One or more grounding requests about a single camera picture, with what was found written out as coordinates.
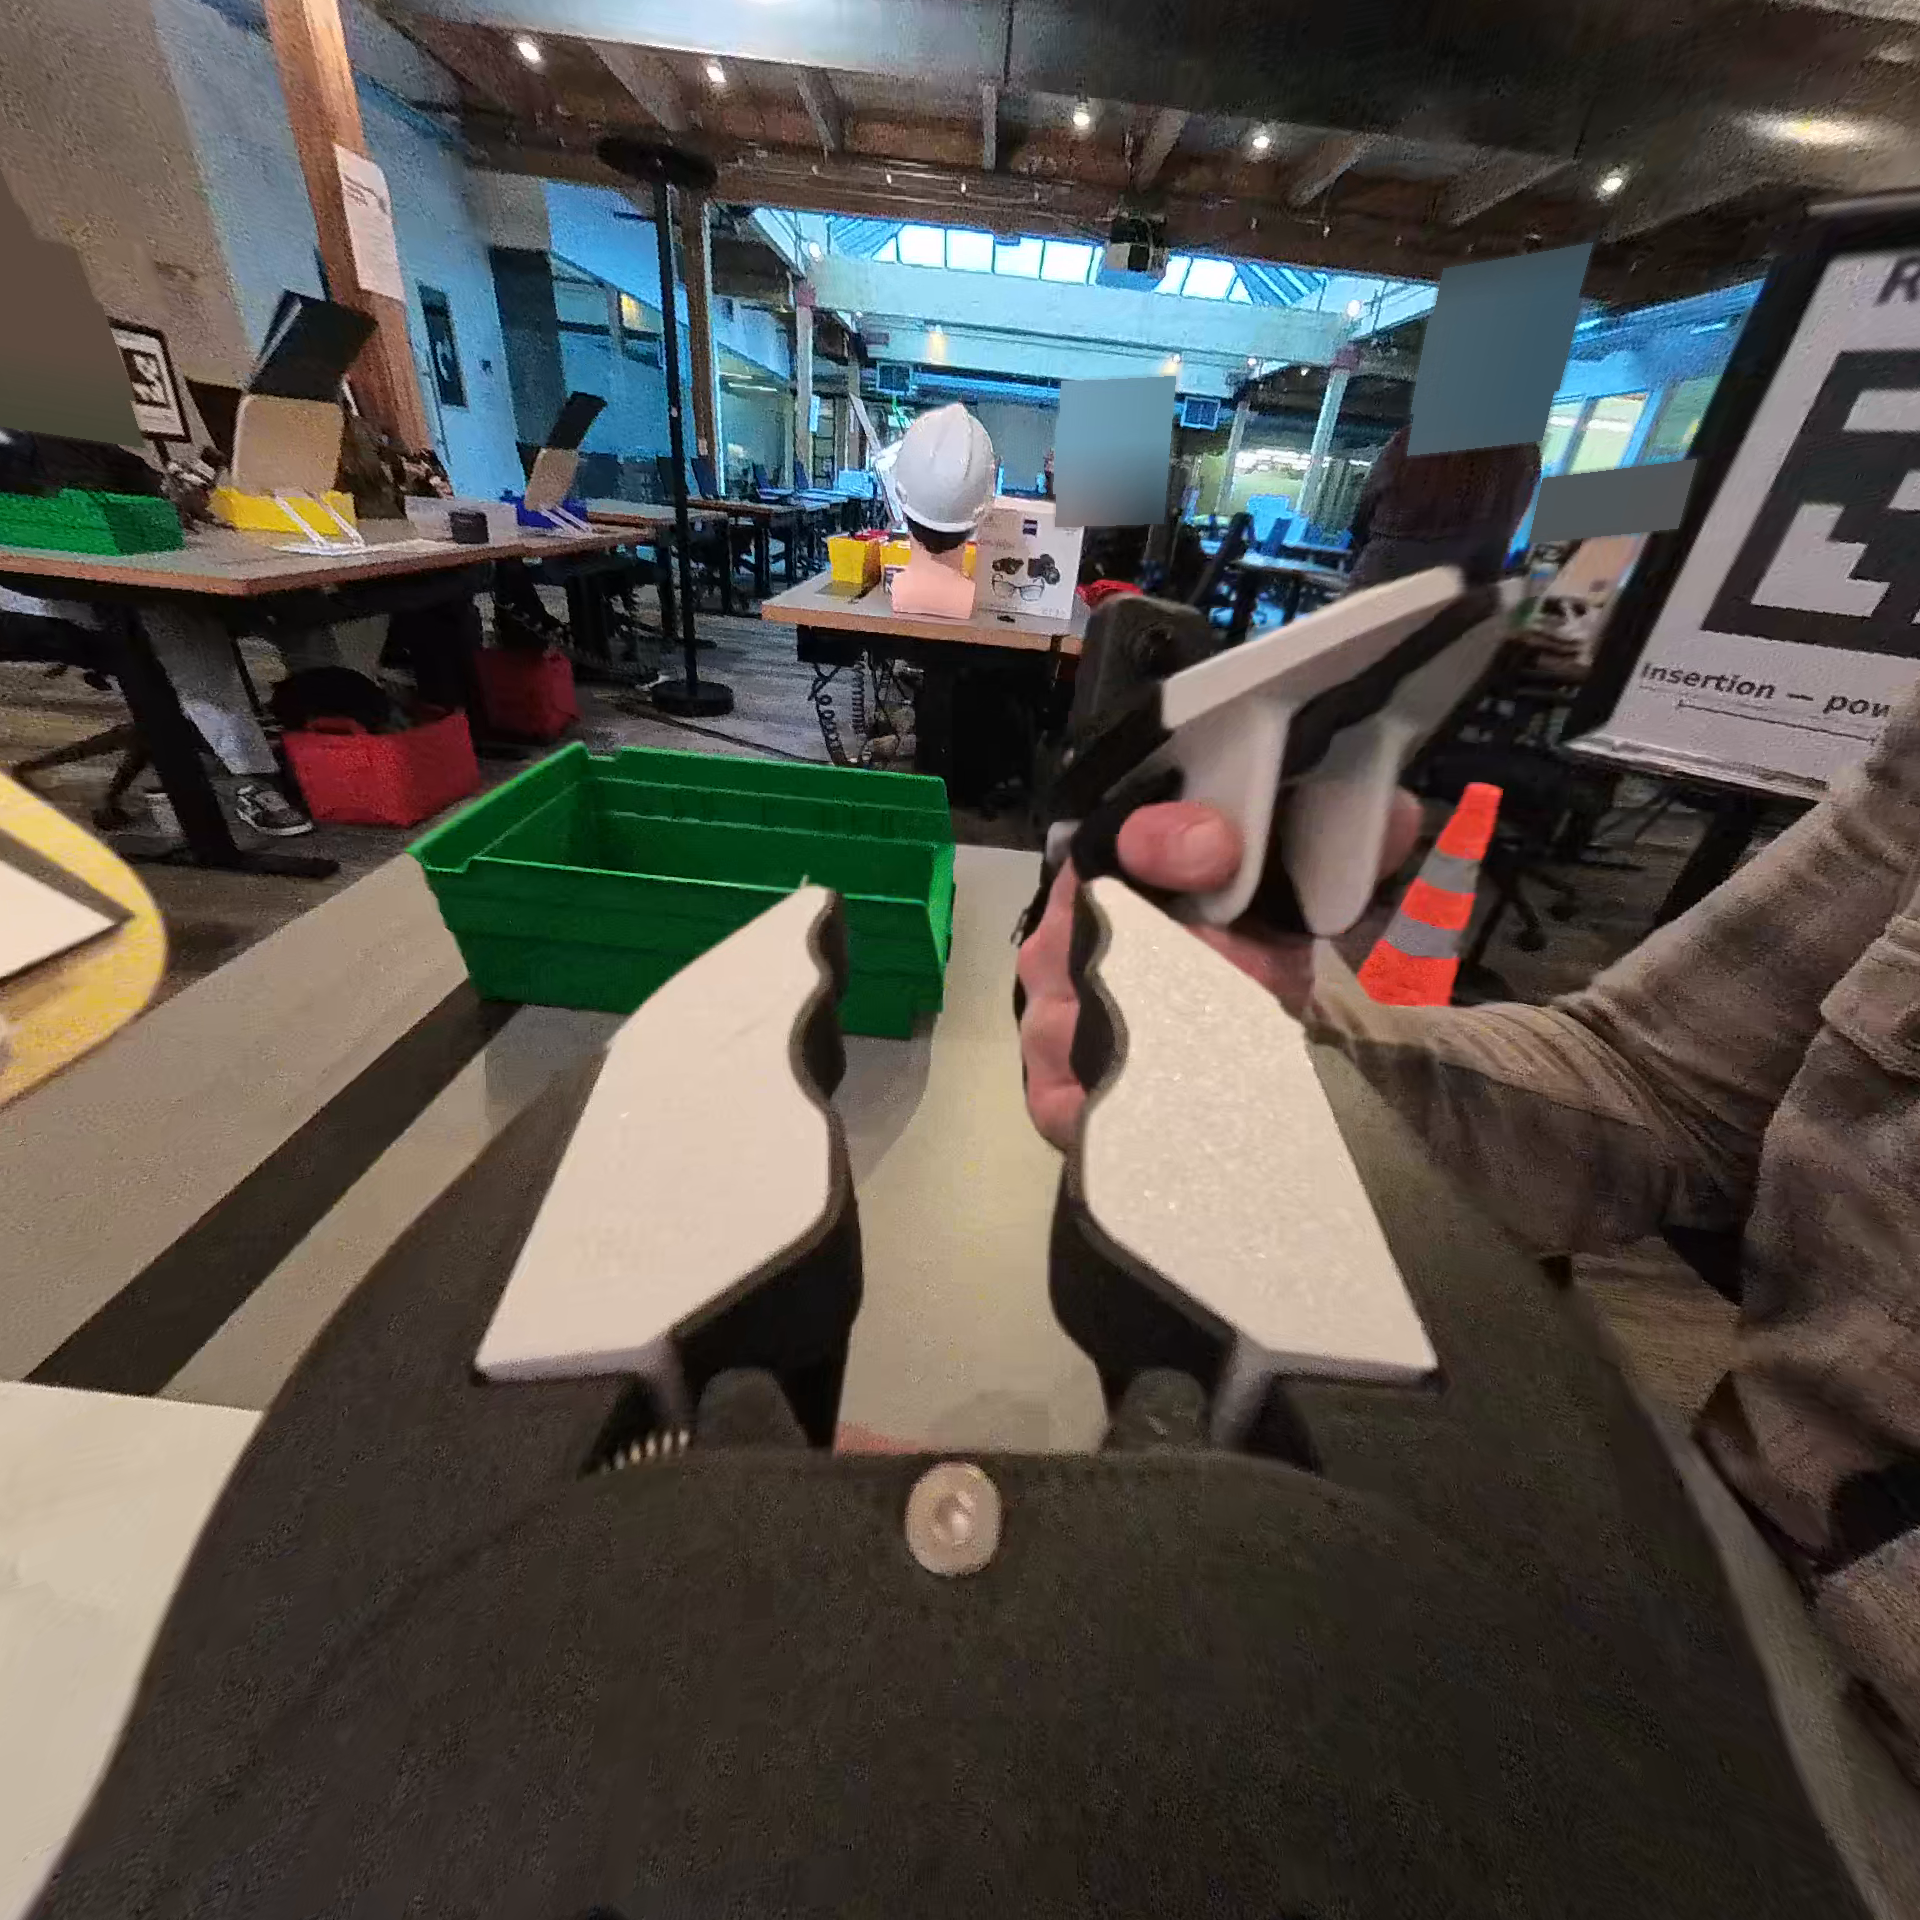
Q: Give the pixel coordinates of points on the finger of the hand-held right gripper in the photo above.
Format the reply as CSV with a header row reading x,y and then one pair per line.
x,y
1319,652

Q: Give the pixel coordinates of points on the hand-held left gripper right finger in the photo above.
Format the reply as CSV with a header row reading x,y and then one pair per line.
x,y
1245,1186

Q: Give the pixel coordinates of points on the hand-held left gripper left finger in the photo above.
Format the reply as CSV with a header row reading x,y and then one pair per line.
x,y
675,1172

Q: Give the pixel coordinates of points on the person's right hand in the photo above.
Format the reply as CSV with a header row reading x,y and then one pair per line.
x,y
1179,853

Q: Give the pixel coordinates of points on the white product box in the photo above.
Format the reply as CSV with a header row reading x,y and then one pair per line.
x,y
1027,564

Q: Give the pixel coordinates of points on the mannequin head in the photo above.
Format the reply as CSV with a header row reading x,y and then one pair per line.
x,y
932,587

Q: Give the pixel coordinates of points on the green plastic bin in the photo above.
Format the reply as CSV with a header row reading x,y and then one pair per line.
x,y
675,902
91,523

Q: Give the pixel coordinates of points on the orange traffic cone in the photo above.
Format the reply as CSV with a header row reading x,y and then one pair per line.
x,y
1440,902

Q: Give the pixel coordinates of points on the grey work desk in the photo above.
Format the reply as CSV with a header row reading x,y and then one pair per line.
x,y
301,559
839,614

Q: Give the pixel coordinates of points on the white hard hat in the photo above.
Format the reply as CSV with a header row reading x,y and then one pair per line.
x,y
943,459

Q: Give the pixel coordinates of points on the yellow plastic bin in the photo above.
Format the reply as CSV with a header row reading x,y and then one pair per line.
x,y
853,559
270,511

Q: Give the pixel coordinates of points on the red plastic bin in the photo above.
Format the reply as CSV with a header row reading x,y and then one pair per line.
x,y
382,774
525,693

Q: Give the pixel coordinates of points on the black framed tag sign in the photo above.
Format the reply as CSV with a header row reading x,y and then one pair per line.
x,y
1770,451

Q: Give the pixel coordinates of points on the black floor lamp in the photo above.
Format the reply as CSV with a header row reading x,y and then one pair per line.
x,y
670,451

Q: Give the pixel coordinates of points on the wooden document board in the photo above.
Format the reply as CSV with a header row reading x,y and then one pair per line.
x,y
107,975

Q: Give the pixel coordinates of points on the tilted document stand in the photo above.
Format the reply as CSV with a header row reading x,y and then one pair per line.
x,y
559,466
284,436

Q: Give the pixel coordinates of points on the small tag sign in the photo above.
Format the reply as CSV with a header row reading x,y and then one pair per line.
x,y
149,382

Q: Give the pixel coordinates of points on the wooden pillar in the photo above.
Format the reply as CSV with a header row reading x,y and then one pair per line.
x,y
323,150

